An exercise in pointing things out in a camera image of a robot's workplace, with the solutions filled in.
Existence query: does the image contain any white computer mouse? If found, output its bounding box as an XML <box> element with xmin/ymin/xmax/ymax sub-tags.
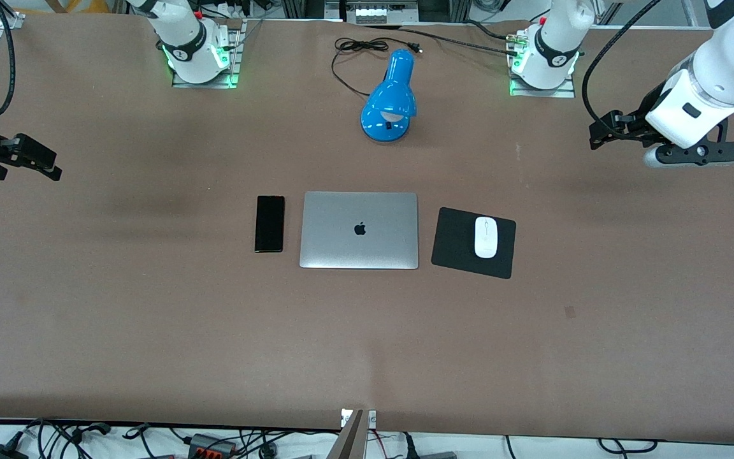
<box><xmin>473</xmin><ymin>216</ymin><xmax>499</xmax><ymax>259</ymax></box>

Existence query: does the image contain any black smartphone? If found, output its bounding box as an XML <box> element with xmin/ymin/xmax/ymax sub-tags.
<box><xmin>254</xmin><ymin>195</ymin><xmax>285</xmax><ymax>254</ymax></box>

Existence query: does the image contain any black mouse pad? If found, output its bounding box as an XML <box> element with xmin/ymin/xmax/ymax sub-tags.
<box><xmin>431</xmin><ymin>207</ymin><xmax>517</xmax><ymax>280</ymax></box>

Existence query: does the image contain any blue desk lamp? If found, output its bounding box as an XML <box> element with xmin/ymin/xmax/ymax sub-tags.
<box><xmin>360</xmin><ymin>49</ymin><xmax>418</xmax><ymax>143</ymax></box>

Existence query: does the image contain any white power strip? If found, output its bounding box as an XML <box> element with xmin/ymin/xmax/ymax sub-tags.
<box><xmin>345</xmin><ymin>0</ymin><xmax>420</xmax><ymax>25</ymax></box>

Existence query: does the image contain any silver laptop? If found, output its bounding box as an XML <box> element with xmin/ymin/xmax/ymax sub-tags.
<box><xmin>299</xmin><ymin>191</ymin><xmax>419</xmax><ymax>270</ymax></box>

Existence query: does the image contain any black box with orange connectors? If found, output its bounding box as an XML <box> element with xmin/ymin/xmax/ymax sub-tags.
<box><xmin>187</xmin><ymin>433</ymin><xmax>238</xmax><ymax>457</ymax></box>

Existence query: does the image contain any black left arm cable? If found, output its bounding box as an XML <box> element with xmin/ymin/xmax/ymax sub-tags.
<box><xmin>582</xmin><ymin>0</ymin><xmax>662</xmax><ymax>142</ymax></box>

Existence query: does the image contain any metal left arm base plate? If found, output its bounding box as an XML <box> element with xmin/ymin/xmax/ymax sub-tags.
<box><xmin>508</xmin><ymin>25</ymin><xmax>577</xmax><ymax>98</ymax></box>

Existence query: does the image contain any thick black power cable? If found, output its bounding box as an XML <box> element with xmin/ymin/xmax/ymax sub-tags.
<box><xmin>367</xmin><ymin>24</ymin><xmax>524</xmax><ymax>58</ymax></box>

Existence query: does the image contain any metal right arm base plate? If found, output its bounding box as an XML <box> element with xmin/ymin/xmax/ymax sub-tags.
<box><xmin>171</xmin><ymin>18</ymin><xmax>243</xmax><ymax>90</ymax></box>

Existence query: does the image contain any thin black lamp cable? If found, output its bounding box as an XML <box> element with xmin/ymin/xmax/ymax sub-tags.
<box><xmin>331</xmin><ymin>37</ymin><xmax>423</xmax><ymax>98</ymax></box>

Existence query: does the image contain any black floor cable loop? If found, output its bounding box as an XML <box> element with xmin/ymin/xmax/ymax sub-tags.
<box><xmin>598</xmin><ymin>438</ymin><xmax>659</xmax><ymax>455</ymax></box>

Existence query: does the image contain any white post bracket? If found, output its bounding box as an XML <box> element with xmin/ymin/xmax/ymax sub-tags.
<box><xmin>340</xmin><ymin>409</ymin><xmax>378</xmax><ymax>428</ymax></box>

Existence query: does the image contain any red floor wire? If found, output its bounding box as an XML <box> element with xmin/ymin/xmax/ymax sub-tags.
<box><xmin>367</xmin><ymin>428</ymin><xmax>401</xmax><ymax>451</ymax></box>

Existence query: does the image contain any brown camera support post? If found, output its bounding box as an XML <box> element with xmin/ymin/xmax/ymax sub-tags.
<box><xmin>326</xmin><ymin>409</ymin><xmax>368</xmax><ymax>459</ymax></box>

